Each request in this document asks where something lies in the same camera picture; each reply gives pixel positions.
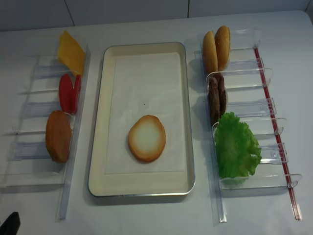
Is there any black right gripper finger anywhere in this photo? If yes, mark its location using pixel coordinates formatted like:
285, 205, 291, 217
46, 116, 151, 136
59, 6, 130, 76
0, 211, 20, 235

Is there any green lettuce leaf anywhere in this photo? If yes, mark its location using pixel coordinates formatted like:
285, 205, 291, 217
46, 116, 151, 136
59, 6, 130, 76
214, 112, 262, 179

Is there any right red tomato slice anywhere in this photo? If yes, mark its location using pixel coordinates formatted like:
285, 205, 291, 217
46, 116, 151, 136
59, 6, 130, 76
71, 75, 81, 114

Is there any yellow cheese slice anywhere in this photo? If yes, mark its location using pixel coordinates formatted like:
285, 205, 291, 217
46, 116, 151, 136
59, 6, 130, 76
58, 30, 86, 76

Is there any brown meat patty rear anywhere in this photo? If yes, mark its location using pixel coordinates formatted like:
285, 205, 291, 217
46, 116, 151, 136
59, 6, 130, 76
214, 73, 227, 117

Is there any left clear acrylic rack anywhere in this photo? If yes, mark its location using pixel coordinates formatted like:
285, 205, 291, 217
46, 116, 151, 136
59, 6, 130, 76
0, 38, 91, 221

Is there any clear acrylic rack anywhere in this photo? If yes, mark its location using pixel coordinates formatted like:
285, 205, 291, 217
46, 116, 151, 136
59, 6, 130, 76
192, 29, 302, 225
0, 38, 91, 221

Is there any cream metal tray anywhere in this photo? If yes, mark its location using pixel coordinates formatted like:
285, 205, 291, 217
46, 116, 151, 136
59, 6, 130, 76
88, 42, 195, 197

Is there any toasted bun slice on tray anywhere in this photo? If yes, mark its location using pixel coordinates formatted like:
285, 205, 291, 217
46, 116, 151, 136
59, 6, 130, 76
128, 115, 166, 163

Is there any white paper tray liner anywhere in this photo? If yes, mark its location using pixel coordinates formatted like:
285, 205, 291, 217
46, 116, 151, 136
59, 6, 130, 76
105, 52, 185, 174

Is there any left bun half in rack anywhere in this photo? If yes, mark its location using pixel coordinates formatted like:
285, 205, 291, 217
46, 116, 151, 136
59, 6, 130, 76
202, 31, 218, 74

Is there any bun half in rack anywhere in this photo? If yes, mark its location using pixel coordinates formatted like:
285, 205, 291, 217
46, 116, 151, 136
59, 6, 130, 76
214, 25, 230, 71
202, 31, 218, 74

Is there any right clear acrylic rack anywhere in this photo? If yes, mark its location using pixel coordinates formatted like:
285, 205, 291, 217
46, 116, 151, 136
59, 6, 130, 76
192, 29, 302, 225

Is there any right bun half in rack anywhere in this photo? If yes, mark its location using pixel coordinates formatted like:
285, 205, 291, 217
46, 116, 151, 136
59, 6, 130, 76
214, 25, 230, 71

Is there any red rod on rack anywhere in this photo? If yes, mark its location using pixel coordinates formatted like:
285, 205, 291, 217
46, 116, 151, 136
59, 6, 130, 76
253, 47, 303, 220

